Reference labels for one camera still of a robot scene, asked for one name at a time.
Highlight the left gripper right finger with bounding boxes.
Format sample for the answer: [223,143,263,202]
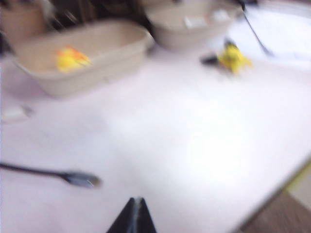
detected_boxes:
[135,197,157,233]

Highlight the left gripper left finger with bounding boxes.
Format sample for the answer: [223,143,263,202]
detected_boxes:
[106,197,138,233]

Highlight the yellow duck doll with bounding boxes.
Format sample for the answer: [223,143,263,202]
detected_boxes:
[55,46,92,73]

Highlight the yellow Pikachu doll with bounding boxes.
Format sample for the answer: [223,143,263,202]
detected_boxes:
[200,38,254,74]

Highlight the beige paper pulp box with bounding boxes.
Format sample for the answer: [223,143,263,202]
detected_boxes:
[142,0,244,50]
[11,20,154,98]

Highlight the yellow bin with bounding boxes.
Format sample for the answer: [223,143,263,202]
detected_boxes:
[286,165,311,193]

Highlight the beige paper cup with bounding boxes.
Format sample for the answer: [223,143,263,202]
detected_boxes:
[0,4,47,43]

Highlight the white paper sheets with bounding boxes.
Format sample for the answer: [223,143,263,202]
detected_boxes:
[228,4,311,62]

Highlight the black HDMI cable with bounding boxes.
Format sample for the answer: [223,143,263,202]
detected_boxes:
[0,162,103,190]

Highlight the white USB-C cable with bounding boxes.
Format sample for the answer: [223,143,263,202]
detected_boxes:
[0,105,34,123]

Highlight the black USB-C cable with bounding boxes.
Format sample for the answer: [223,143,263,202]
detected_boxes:
[238,0,276,57]

